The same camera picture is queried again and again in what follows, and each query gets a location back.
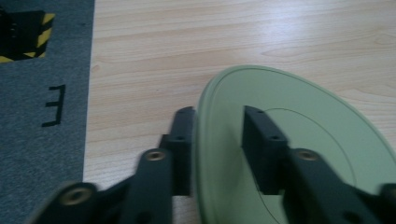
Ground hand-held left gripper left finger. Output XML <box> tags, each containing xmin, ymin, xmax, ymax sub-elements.
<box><xmin>158</xmin><ymin>105</ymin><xmax>197</xmax><ymax>198</ymax></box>

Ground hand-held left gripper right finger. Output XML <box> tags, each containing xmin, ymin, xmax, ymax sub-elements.
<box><xmin>241</xmin><ymin>105</ymin><xmax>291</xmax><ymax>197</ymax></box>

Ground green round plate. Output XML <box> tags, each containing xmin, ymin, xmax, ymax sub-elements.
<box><xmin>191</xmin><ymin>63</ymin><xmax>396</xmax><ymax>224</ymax></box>

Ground black tape floor mark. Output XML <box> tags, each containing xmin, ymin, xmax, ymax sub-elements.
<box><xmin>41</xmin><ymin>83</ymin><xmax>67</xmax><ymax>129</ymax></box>

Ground black stand base striped tape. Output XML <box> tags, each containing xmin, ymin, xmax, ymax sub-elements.
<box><xmin>0</xmin><ymin>8</ymin><xmax>57</xmax><ymax>64</ymax></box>

